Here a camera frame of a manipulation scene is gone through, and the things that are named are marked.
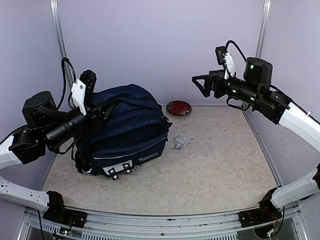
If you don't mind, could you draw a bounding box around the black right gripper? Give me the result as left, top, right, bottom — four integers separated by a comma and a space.
190, 68, 260, 106

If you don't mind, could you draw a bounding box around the navy blue backpack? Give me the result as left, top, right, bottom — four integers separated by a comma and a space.
71, 84, 172, 180

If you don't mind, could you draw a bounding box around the white charger with cable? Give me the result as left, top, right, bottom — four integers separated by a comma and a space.
173, 135, 196, 150

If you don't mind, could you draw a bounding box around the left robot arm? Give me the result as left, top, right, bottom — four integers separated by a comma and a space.
0, 91, 119, 228

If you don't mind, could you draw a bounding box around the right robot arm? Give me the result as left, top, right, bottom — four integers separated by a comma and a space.
192, 57, 320, 228

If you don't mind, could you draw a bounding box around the red floral plate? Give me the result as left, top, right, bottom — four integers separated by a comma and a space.
165, 100, 192, 117

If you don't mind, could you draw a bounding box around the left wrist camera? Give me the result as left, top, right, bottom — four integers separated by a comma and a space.
71, 69, 97, 116

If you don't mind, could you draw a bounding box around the right aluminium corner post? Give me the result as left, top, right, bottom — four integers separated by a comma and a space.
255, 0, 272, 58

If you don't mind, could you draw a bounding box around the aluminium corner post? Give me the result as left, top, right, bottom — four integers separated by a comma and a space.
49, 0, 73, 88
255, 0, 272, 58

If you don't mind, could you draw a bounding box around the left aluminium corner post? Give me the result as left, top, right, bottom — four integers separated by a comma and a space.
49, 0, 73, 88

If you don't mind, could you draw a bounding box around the metal front rail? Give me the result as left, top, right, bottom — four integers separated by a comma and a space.
17, 203, 311, 240

